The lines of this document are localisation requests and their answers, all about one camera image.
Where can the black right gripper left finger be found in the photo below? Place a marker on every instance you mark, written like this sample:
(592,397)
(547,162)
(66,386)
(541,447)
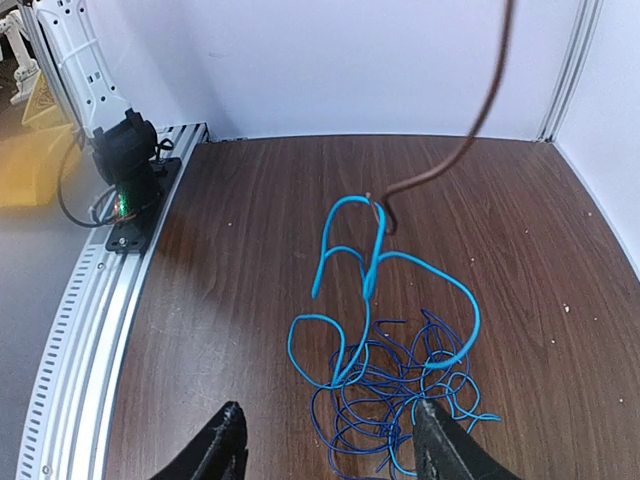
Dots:
(218,451)

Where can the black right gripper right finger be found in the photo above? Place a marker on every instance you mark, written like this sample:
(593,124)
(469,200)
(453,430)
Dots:
(443,449)

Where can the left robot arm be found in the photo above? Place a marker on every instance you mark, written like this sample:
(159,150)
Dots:
(123,142)

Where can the yellow object outside cell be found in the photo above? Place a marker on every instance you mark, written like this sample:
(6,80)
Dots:
(32,161)

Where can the front aluminium rail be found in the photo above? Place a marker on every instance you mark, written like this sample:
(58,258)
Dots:
(67,428)

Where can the left aluminium corner post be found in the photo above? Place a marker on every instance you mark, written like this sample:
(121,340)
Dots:
(580,40)

